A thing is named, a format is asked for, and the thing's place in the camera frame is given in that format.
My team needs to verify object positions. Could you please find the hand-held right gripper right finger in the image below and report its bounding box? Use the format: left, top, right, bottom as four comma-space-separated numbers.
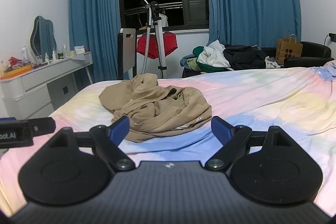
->
205, 116, 293, 171

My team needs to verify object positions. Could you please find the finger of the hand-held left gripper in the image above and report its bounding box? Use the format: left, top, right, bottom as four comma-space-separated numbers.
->
28, 118, 56, 139

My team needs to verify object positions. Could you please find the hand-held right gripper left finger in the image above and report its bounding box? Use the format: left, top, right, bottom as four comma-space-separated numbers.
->
49, 116, 135, 171

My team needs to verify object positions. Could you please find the tan garment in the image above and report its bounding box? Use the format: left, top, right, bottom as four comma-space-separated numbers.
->
98, 73, 213, 144

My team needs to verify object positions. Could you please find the white dressing table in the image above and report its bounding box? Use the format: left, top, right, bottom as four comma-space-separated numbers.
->
0, 51, 94, 119

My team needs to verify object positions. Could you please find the bed with pastel sheet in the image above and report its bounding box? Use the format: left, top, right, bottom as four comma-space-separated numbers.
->
0, 60, 336, 216

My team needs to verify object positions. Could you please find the orange tray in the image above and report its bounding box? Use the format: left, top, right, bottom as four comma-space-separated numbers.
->
0, 65, 33, 80

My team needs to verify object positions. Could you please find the green garment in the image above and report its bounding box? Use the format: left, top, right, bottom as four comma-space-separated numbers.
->
193, 46, 233, 73

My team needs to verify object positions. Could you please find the black sofa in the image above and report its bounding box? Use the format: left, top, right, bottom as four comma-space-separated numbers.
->
182, 67, 237, 79

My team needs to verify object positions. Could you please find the black jacket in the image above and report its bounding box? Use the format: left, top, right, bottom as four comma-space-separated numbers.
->
223, 44, 267, 71

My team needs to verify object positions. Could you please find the grey printed cloth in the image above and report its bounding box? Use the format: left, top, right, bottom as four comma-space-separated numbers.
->
265, 56, 282, 69

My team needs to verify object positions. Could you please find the wavy mirror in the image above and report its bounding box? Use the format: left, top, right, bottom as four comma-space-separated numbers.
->
30, 16, 57, 57

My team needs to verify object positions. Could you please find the garment steamer stand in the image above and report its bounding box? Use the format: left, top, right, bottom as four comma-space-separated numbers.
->
140, 0, 168, 78

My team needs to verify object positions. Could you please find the red garment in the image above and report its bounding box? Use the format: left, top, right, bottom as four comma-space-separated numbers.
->
136, 31, 178, 59

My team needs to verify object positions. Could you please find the brown paper bag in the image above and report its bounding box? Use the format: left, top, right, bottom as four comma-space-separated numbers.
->
276, 30, 303, 65

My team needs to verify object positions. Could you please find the hanging white garment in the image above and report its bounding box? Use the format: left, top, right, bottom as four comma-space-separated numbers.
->
158, 14, 169, 28

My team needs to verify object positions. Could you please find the black armchair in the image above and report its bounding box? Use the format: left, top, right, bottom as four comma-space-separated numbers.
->
261, 41, 335, 69

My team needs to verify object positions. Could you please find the balcony railing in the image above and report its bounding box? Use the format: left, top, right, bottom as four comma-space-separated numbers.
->
125, 2, 183, 15

